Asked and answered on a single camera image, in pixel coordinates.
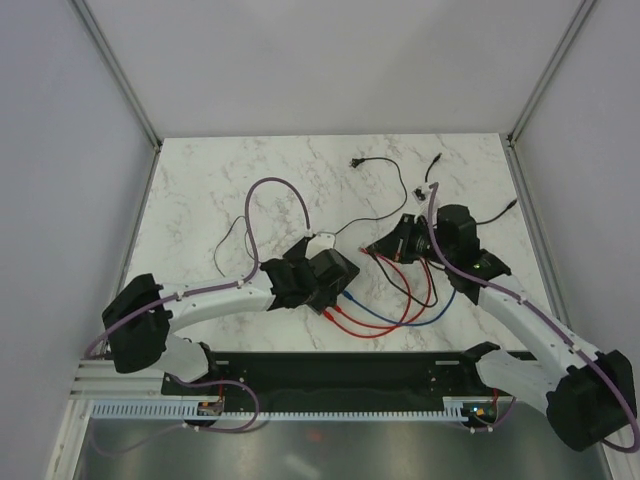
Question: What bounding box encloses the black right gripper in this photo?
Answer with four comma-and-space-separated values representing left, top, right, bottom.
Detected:
369, 214, 453, 266

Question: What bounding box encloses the white slotted cable duct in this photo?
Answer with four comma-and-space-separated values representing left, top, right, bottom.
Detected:
90, 397, 495, 422

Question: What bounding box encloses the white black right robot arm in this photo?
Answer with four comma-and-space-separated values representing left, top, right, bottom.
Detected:
365, 205, 639, 451

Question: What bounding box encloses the black network switch box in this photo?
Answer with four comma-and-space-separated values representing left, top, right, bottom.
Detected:
306, 248, 360, 314

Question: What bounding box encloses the thin black power cord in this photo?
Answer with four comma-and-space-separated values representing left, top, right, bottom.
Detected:
212, 156, 408, 279

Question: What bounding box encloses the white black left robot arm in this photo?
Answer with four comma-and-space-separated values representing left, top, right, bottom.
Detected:
102, 248, 360, 394

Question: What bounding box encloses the blue ethernet cable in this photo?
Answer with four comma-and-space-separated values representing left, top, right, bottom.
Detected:
342, 284, 457, 329

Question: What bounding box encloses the aluminium frame rail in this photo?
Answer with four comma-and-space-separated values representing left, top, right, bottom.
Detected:
70, 360, 164, 400

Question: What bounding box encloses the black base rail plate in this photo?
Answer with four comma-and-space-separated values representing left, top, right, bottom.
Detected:
161, 351, 493, 411

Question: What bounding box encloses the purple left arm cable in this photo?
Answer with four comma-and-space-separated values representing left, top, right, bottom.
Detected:
82, 175, 314, 361

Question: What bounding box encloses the red ethernet cable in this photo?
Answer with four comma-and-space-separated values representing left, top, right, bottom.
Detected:
333, 259, 434, 332
322, 254, 412, 341

